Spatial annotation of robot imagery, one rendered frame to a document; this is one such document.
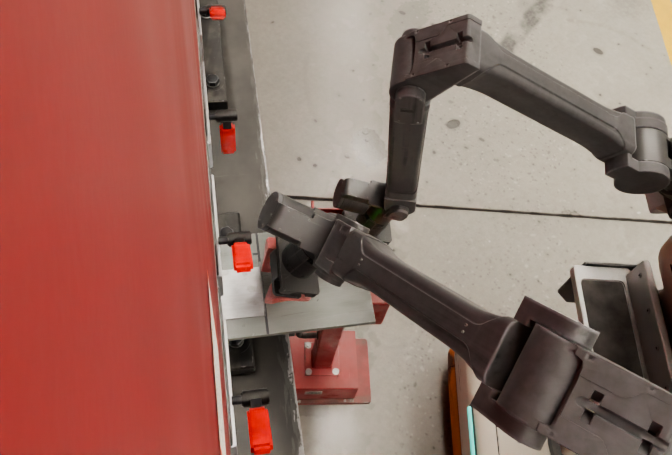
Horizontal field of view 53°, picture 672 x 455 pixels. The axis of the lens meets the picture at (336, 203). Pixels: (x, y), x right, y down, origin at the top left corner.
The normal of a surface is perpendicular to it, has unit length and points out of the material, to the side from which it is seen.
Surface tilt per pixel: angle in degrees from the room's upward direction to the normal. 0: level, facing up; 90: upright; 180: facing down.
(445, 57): 41
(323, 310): 0
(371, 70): 0
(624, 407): 33
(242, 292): 0
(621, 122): 29
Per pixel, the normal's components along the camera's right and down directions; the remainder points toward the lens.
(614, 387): -0.32, -0.15
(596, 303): 0.11, -0.51
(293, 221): 0.27, 0.14
